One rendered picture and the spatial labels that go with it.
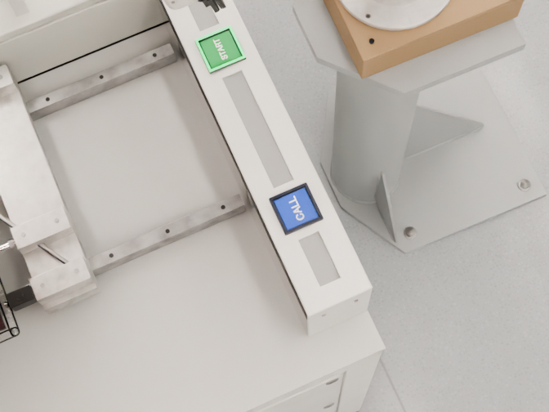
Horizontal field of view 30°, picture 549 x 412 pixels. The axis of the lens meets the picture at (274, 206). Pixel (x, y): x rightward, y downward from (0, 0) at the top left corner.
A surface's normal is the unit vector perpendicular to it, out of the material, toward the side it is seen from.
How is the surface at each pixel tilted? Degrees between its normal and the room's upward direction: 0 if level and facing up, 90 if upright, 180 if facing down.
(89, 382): 0
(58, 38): 90
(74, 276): 0
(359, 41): 4
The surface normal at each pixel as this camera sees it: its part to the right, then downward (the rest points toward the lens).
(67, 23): 0.40, 0.87
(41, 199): -0.04, -0.31
